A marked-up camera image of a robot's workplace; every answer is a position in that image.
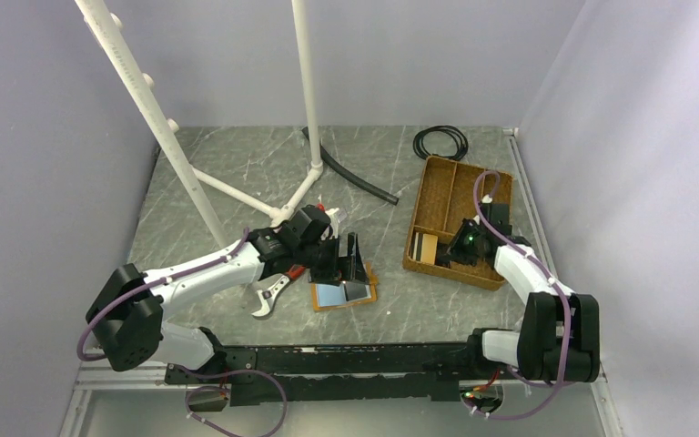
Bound white PVC pipe frame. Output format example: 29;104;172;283
76;0;324;247

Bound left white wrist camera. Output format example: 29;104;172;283
317;203;348;239

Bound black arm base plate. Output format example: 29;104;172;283
164;339;510;406

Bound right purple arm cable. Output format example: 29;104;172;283
461;170;586;422

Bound black VIP credit card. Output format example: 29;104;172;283
343;282;371;303

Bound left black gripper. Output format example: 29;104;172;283
296;232;369;286

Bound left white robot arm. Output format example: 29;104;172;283
76;205;376;382

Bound red handled adjustable wrench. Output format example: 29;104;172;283
251;266;306;319

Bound aluminium extrusion rail frame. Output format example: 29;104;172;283
59;127;625;437

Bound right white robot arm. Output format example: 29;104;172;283
441;198;600;385

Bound coiled black cable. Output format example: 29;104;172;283
412;125;470;162

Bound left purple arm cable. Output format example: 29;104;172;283
76;228;290;437

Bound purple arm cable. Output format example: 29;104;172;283
461;170;586;422
76;228;290;437

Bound brown woven divided tray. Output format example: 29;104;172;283
402;157;505;291

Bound black rubber hose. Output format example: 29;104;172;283
300;127;400;207

